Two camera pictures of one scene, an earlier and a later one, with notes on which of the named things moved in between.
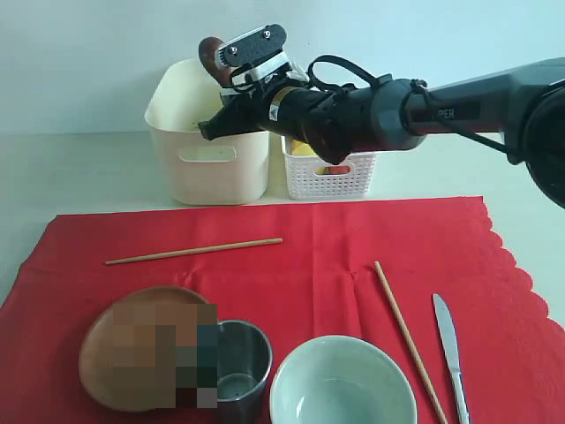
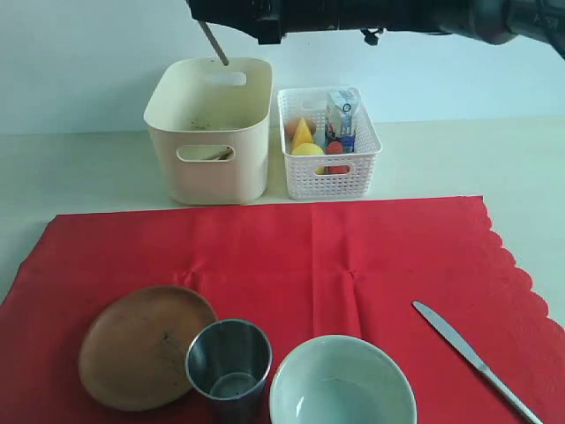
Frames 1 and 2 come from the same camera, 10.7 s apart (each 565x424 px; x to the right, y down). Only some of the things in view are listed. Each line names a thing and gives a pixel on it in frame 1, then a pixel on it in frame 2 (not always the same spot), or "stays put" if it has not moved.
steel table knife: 449,343 → 448,334
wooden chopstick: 418,368 → 223,156
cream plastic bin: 228,170 stays put
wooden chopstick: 197,251 → 214,43
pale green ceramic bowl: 343,379 stays put
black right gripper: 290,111 → 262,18
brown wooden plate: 139,351 stays put
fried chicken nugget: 339,170 stays put
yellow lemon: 306,151 stays put
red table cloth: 298,271 stays put
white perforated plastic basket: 305,184 stays put
